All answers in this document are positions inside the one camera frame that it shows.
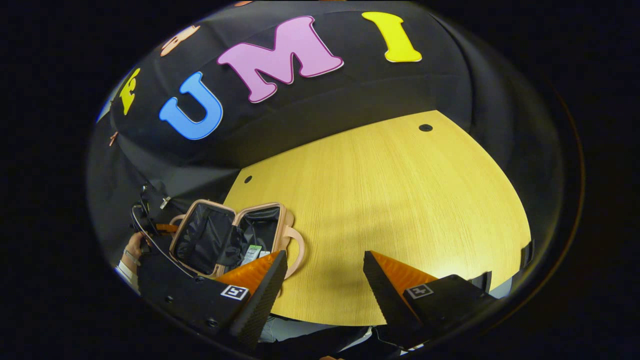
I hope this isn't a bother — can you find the black backdrop cloth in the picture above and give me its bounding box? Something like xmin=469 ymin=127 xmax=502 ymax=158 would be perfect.
xmin=87 ymin=0 xmax=566 ymax=281

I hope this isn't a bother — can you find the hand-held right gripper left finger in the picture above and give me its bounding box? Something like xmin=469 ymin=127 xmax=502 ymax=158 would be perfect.
xmin=146 ymin=250 xmax=289 ymax=353

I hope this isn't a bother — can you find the black cable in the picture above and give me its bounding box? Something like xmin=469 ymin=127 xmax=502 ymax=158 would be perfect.
xmin=131 ymin=204 xmax=197 ymax=279

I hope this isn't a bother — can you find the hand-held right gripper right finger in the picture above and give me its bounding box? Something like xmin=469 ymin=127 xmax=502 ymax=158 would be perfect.
xmin=363 ymin=250 xmax=501 ymax=351

